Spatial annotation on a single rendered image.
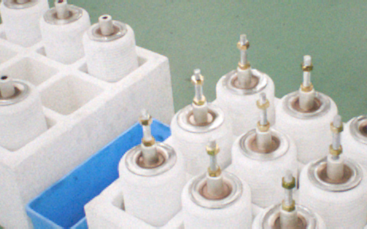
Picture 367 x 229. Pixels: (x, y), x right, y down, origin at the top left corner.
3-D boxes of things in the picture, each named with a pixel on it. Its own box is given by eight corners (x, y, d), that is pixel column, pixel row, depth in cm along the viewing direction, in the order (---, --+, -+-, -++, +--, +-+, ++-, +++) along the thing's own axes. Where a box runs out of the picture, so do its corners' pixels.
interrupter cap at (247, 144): (232, 136, 113) (232, 133, 113) (279, 126, 114) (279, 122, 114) (247, 167, 107) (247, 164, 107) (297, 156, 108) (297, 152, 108)
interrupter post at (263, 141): (253, 143, 111) (252, 125, 110) (269, 139, 112) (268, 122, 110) (259, 153, 110) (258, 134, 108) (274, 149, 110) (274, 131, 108)
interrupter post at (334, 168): (329, 182, 103) (329, 164, 102) (323, 171, 105) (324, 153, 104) (345, 180, 104) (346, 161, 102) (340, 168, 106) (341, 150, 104)
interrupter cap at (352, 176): (316, 198, 101) (316, 194, 101) (300, 163, 107) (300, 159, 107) (370, 188, 102) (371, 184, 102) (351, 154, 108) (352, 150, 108)
